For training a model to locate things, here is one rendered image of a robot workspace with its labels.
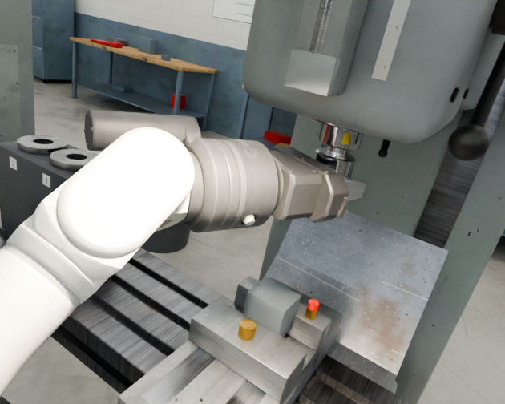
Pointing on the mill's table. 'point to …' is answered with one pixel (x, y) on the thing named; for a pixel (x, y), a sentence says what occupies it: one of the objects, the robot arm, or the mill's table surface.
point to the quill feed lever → (474, 149)
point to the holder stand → (34, 174)
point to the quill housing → (377, 65)
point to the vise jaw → (248, 349)
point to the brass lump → (247, 329)
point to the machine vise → (316, 337)
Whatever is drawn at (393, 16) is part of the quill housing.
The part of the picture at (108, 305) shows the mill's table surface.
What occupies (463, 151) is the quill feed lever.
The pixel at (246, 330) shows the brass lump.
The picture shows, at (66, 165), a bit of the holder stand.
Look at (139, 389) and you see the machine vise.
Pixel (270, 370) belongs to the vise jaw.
